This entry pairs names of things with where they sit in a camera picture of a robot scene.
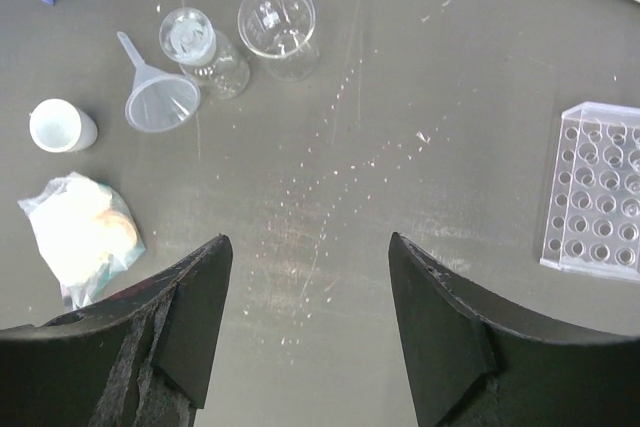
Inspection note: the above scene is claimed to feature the bag of cotton balls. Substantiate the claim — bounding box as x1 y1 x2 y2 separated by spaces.
18 172 145 311

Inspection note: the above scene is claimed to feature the small white plastic cup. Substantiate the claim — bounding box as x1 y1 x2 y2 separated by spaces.
29 99 98 153

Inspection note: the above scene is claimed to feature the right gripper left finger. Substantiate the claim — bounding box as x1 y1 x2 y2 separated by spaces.
1 235 233 426

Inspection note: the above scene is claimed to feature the clear test tube rack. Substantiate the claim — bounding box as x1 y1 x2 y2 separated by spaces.
540 102 639 283

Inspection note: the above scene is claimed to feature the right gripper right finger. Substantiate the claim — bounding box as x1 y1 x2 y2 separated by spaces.
388 233 639 426

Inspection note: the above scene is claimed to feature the clear plastic funnel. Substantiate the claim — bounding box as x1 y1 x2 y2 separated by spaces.
117 31 201 133

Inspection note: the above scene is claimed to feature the clear glass beaker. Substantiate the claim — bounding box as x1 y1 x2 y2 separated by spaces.
237 0 319 82

